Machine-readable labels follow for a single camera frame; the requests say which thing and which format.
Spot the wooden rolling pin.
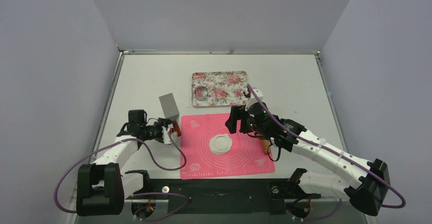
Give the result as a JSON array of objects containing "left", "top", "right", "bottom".
[{"left": 261, "top": 139, "right": 271, "bottom": 155}]

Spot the white dough lump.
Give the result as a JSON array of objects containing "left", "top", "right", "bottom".
[{"left": 209, "top": 133, "right": 232, "bottom": 155}]

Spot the round metal dough cutter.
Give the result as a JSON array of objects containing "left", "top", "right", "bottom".
[{"left": 194, "top": 86, "right": 208, "bottom": 101}]

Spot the pink silicone baking mat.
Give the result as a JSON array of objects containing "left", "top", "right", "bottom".
[{"left": 180, "top": 114, "right": 275, "bottom": 180}]

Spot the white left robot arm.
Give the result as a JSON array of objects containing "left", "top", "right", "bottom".
[{"left": 76, "top": 109, "right": 172, "bottom": 216}]

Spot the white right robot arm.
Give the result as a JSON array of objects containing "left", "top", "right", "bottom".
[{"left": 225, "top": 103, "right": 390, "bottom": 216}]

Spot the floral rectangular tray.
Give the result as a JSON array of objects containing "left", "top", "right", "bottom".
[{"left": 191, "top": 71, "right": 249, "bottom": 107}]

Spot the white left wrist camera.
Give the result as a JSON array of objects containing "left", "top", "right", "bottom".
[{"left": 162, "top": 127, "right": 178, "bottom": 145}]

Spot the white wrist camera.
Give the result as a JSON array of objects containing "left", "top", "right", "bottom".
[
  {"left": 162, "top": 127, "right": 178, "bottom": 145},
  {"left": 245, "top": 88, "right": 263, "bottom": 111}
]

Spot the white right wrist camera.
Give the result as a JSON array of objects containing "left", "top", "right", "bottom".
[{"left": 245, "top": 88, "right": 263, "bottom": 111}]

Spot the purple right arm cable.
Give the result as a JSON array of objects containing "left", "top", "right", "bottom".
[{"left": 246, "top": 83, "right": 407, "bottom": 222}]

